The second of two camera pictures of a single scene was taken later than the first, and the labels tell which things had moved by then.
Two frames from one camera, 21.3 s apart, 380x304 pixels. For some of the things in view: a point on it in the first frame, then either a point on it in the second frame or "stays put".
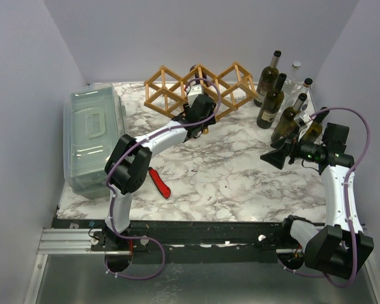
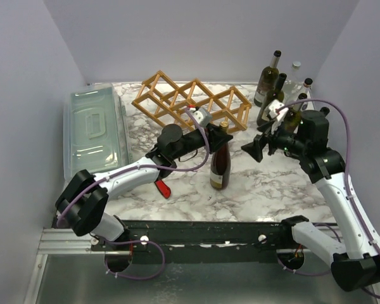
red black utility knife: [159, 183] stays put
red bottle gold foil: [201, 78] to [220, 168]
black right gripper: [291, 151] to [265, 143]
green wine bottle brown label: [268, 80] stays put
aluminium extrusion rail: [68, 241] stays put
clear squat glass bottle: [294, 84] stays put
